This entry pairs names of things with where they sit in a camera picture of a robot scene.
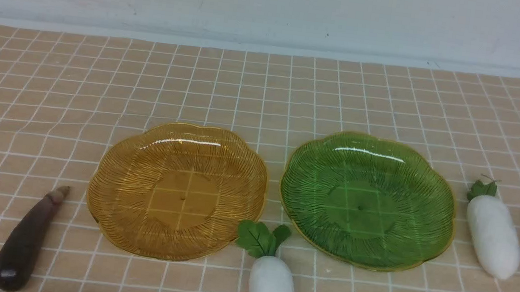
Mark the dark purple eggplant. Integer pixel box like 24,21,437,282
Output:
0,186,71,292

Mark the amber glass plate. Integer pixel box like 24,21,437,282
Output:
86,122,269,261

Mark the checkered orange tablecloth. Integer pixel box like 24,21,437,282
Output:
0,25,520,292

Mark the green glass plate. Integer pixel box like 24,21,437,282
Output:
279,130,456,272

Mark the white radish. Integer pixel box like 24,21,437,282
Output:
465,178,520,280
235,220,295,292

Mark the white radish front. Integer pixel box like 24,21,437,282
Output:
235,220,295,292

